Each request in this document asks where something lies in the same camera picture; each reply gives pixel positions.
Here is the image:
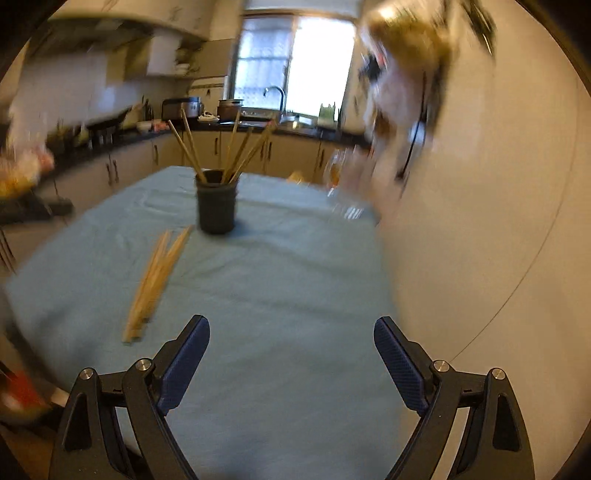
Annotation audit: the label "pile of wooden chopsticks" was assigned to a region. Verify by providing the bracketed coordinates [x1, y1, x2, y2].
[122, 224, 194, 344]

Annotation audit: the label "stacked cooking pots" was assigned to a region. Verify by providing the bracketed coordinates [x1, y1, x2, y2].
[218, 98, 245, 123]

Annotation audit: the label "dark grey perforated utensil holder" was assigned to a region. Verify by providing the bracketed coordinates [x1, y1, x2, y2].
[195, 169, 239, 234]

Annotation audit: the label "blue-grey tablecloth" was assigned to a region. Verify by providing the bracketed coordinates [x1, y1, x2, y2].
[4, 165, 416, 480]

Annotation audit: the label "cream kitchen base cabinets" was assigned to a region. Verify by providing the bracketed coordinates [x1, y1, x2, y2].
[0, 129, 372, 261]

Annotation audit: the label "kitchen window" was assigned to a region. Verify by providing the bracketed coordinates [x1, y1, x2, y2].
[231, 15, 357, 121]

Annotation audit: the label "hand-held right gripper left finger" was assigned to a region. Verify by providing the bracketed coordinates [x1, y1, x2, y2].
[48, 315, 211, 480]

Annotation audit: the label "clear glass handled mug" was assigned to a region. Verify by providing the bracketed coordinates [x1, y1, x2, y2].
[322, 148, 376, 223]

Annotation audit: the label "hanging cloths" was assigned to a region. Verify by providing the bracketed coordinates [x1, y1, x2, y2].
[359, 0, 465, 139]

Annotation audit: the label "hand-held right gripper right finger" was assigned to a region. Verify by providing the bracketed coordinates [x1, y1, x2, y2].
[373, 316, 536, 480]

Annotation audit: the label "chrome kitchen faucet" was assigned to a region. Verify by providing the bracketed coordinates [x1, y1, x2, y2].
[264, 86, 288, 114]

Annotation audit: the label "steel countertop appliance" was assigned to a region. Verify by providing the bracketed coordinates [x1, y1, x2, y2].
[161, 96, 204, 120]

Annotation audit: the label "black power plug with cable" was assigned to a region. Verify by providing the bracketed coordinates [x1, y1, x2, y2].
[395, 69, 429, 182]

